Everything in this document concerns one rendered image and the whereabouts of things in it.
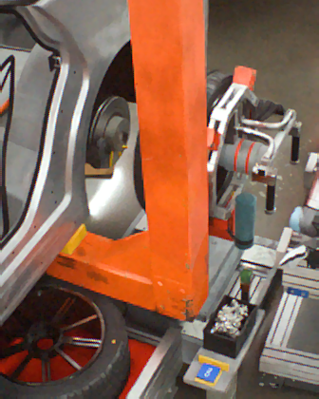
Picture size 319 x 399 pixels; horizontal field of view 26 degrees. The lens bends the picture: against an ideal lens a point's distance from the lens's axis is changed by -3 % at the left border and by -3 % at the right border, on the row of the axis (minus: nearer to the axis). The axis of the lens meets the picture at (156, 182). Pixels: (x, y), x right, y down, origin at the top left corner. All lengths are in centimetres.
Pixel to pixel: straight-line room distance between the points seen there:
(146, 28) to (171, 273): 96
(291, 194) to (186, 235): 177
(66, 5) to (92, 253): 98
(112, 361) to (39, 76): 112
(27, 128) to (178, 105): 87
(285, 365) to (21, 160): 136
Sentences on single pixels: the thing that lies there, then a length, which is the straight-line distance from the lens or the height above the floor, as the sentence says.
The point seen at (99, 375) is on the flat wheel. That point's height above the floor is 50.
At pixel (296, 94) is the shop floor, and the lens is 488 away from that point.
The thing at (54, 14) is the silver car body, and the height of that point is 164.
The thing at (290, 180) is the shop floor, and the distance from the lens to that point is 410.
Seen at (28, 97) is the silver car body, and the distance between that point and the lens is 270.
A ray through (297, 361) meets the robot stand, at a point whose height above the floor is 23.
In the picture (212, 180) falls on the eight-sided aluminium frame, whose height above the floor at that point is 92.
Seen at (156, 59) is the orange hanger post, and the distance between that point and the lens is 195.
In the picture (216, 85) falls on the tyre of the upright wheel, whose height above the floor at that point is 117.
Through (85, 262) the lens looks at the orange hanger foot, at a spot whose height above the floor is 68.
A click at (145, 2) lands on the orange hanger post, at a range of 187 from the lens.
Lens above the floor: 259
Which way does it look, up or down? 39 degrees down
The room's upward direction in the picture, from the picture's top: 4 degrees counter-clockwise
